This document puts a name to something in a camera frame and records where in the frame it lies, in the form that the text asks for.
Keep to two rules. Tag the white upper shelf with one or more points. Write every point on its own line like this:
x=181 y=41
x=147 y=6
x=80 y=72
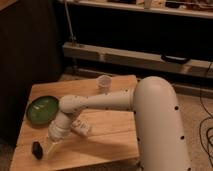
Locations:
x=140 y=8

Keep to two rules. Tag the black flat device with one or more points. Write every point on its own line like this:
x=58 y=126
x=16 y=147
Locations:
x=174 y=59

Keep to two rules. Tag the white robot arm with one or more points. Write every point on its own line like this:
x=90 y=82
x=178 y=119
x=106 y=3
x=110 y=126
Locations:
x=159 y=127

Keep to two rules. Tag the green round bowl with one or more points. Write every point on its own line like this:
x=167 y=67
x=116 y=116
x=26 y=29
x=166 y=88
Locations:
x=42 y=110

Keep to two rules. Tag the white lotion bottle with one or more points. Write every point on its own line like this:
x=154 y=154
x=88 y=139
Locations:
x=80 y=127

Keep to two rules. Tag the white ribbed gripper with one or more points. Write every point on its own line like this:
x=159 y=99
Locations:
x=58 y=129

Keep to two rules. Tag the black eraser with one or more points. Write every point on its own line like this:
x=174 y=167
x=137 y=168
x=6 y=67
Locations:
x=37 y=150

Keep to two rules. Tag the metal stand pole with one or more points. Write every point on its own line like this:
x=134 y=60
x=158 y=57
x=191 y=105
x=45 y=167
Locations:
x=72 y=37

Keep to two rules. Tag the white shelf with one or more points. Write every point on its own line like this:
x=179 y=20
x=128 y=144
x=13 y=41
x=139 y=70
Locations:
x=103 y=57
x=140 y=8

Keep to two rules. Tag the white lower shelf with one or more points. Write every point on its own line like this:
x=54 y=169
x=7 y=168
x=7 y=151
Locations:
x=103 y=57

